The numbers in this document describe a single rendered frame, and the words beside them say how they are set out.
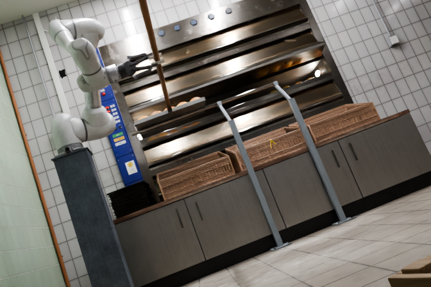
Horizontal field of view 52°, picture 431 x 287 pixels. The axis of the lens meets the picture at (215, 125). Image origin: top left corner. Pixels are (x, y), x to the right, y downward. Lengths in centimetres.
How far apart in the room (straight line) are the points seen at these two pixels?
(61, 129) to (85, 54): 77
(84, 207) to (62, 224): 117
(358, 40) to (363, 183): 149
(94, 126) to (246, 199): 117
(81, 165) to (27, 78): 161
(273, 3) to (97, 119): 214
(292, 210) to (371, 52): 178
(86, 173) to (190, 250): 93
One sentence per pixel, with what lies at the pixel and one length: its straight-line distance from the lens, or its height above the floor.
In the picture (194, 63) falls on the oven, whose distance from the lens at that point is 399.
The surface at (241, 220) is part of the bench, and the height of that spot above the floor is 27.
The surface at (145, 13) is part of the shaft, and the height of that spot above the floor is 118.
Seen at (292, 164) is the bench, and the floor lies 50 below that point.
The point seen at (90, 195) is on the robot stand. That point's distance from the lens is 273.
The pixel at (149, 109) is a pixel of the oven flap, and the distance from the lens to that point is 380.
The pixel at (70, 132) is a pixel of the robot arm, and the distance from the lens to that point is 284.
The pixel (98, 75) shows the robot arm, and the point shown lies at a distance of 229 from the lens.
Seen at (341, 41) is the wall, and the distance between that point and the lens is 429.
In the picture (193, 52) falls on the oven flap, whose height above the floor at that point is 177.
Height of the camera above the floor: 32
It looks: 11 degrees up
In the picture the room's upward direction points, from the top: 21 degrees counter-clockwise
